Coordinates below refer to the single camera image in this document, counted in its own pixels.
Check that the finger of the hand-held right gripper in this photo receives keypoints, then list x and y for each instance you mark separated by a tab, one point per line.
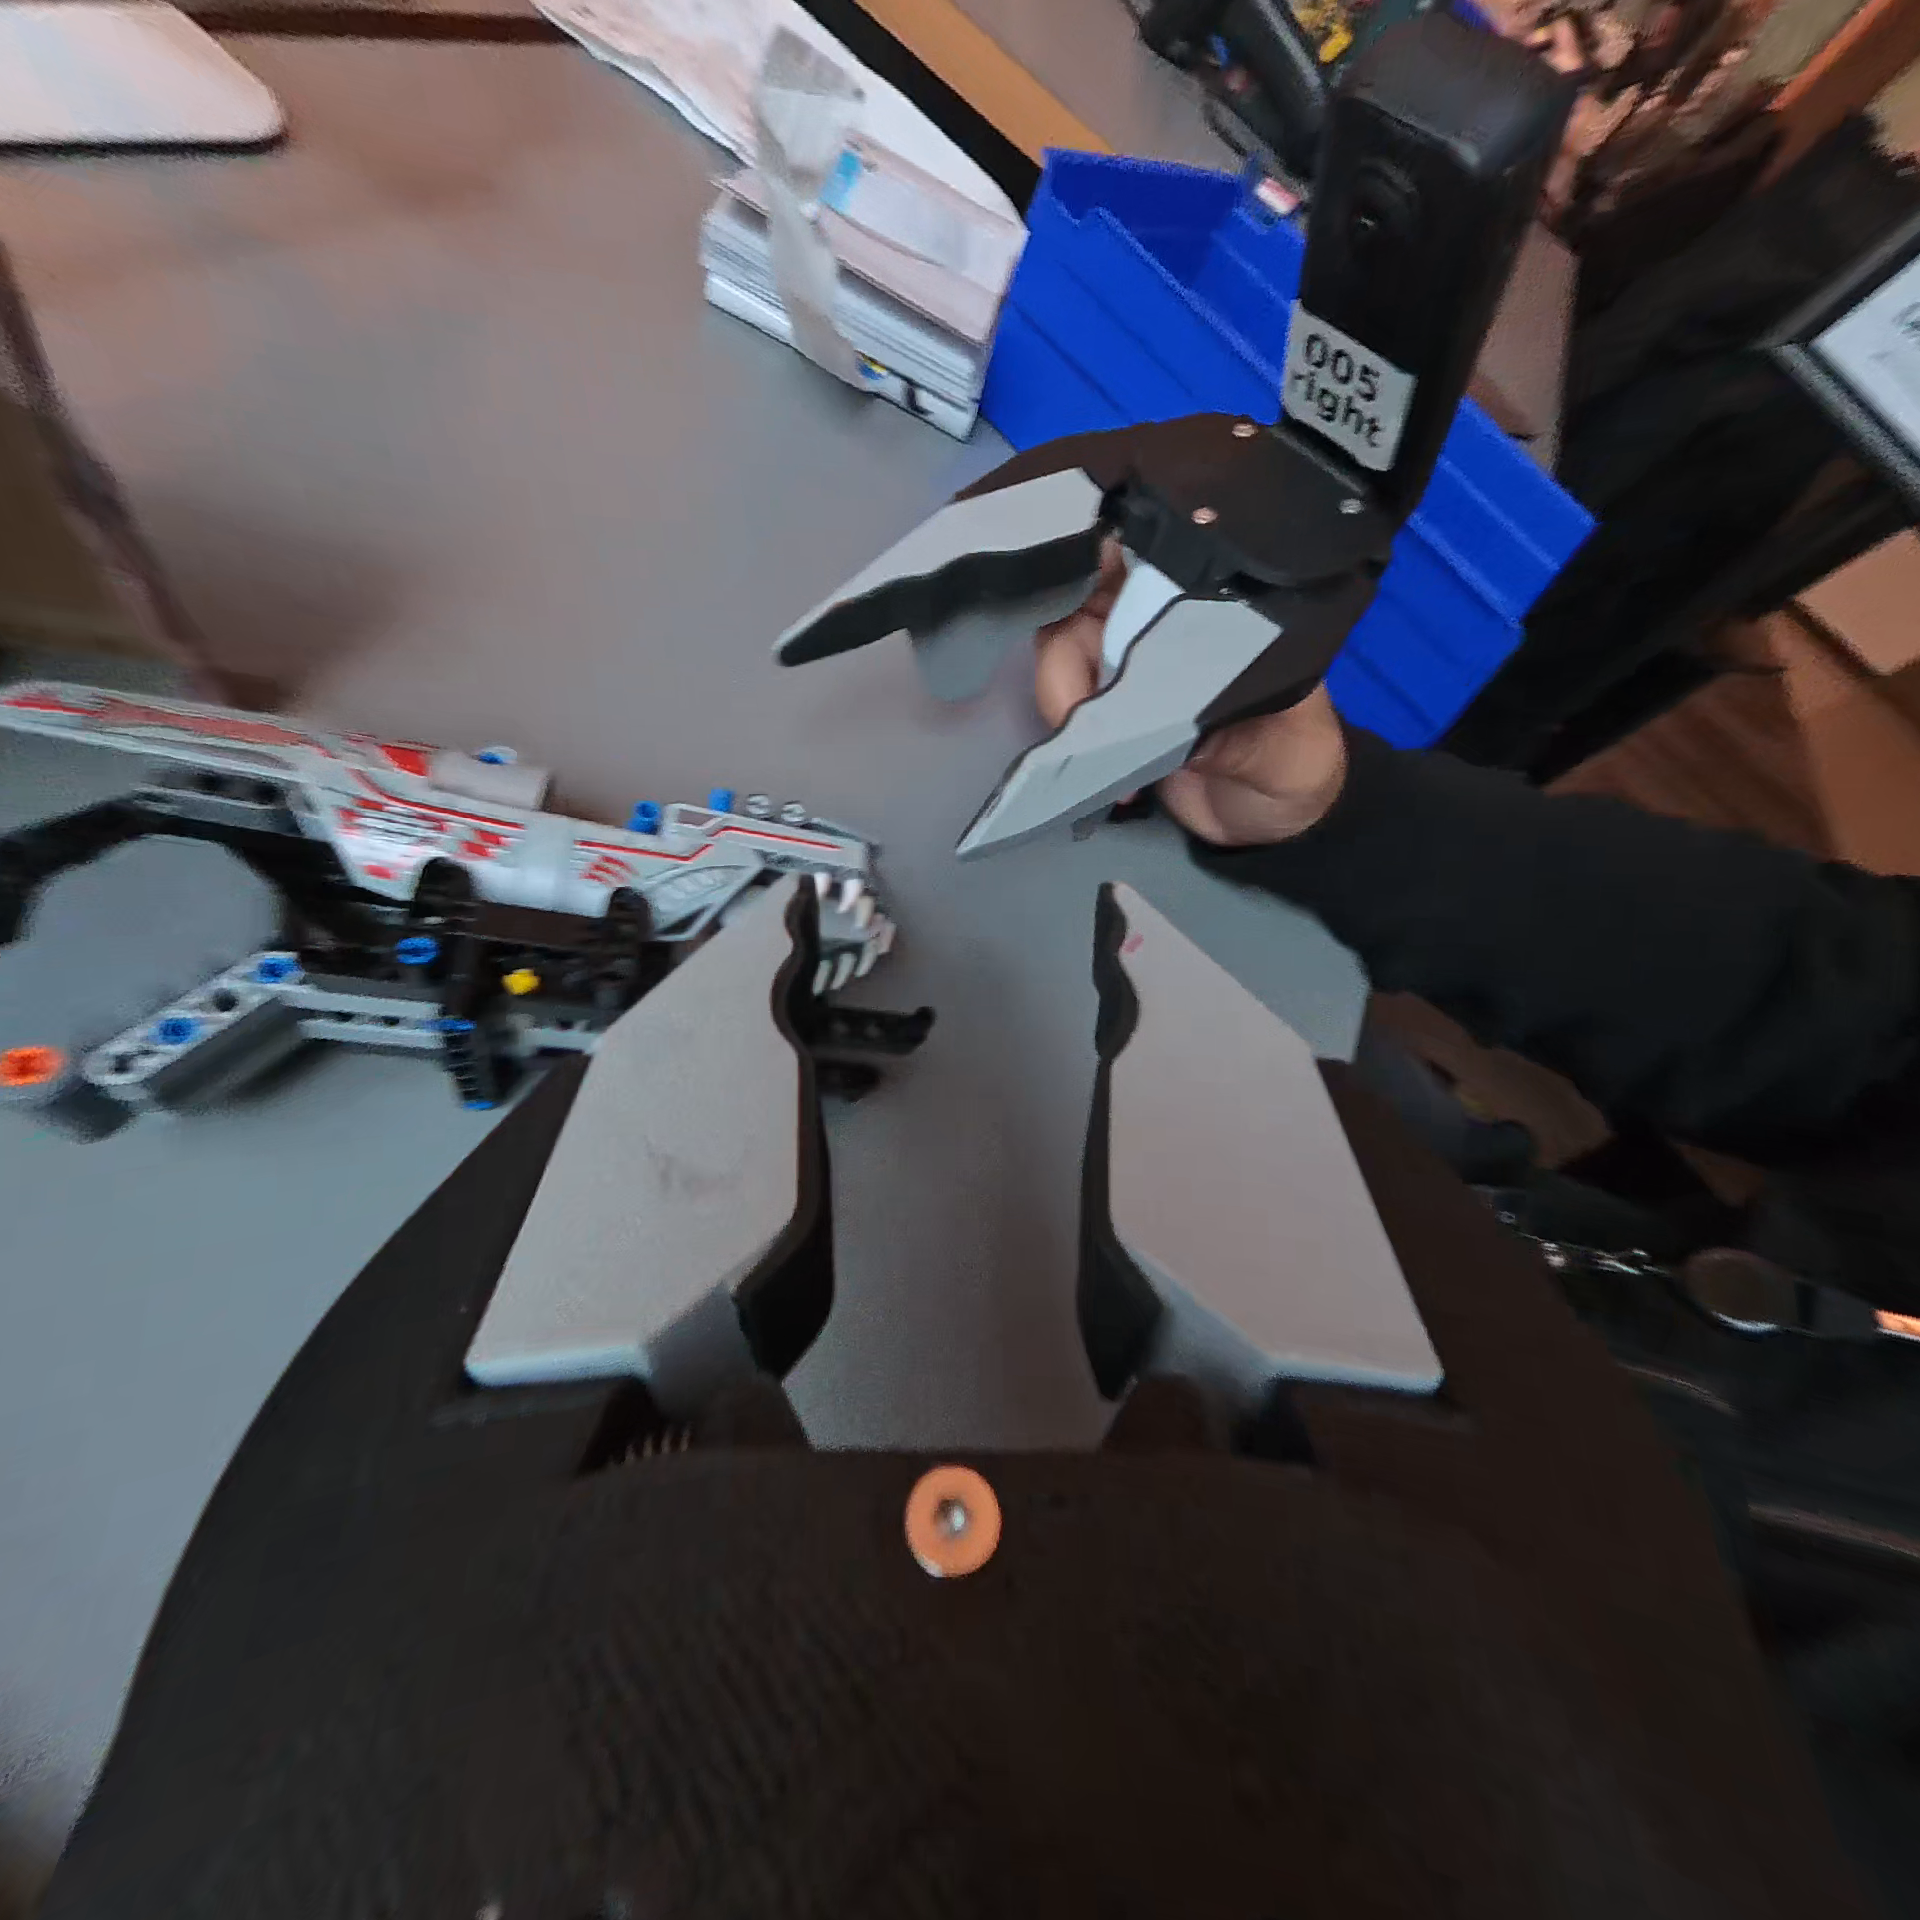
1156	704
1005	523

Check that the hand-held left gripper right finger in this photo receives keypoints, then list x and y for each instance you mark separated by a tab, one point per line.
1260	1200

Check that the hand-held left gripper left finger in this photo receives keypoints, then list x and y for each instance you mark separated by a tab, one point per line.
662	1185

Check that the white lego instruction booklet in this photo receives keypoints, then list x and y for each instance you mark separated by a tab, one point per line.
901	360

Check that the blue plastic bin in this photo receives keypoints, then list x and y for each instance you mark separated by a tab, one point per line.
1110	345

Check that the grey red lego vehicle model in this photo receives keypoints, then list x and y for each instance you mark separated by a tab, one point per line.
452	856

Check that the person's right forearm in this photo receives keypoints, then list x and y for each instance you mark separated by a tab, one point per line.
1575	930

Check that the person's right hand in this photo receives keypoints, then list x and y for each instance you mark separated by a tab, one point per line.
1260	781

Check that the black framed paper sign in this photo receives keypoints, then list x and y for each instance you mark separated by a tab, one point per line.
1862	360

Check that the wooden side table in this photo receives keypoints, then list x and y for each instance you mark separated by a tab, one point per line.
975	61

